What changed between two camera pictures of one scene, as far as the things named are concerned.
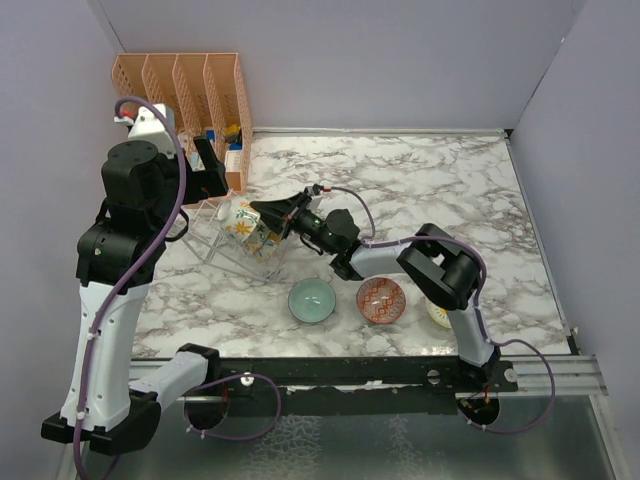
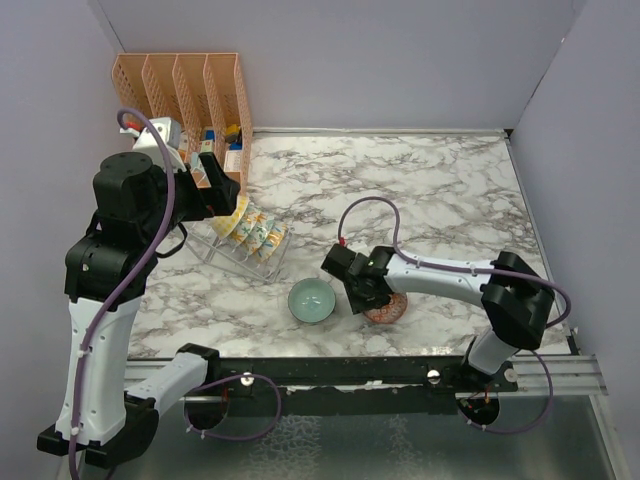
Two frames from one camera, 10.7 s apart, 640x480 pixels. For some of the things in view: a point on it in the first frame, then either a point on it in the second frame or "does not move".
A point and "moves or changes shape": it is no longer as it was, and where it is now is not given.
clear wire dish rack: (210, 241) does not move
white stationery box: (233, 160) does not move
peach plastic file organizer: (206, 93) does not move
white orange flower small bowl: (227, 210) moves or changes shape
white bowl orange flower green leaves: (242, 225) to (260, 233)
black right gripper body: (305, 224) to (362, 301)
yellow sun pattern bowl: (439, 314) to (222, 225)
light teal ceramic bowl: (311, 300) does not move
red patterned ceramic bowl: (381, 300) does not move
